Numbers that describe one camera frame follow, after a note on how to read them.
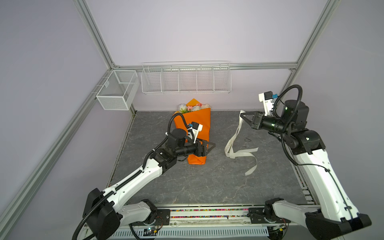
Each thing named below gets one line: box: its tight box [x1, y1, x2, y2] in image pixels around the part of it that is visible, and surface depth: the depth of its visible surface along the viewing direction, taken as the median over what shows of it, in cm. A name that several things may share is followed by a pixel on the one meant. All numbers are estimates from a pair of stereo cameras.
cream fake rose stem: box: [200, 103, 212, 110], surface depth 122 cm
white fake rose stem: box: [178, 103, 188, 114], surface depth 118 cm
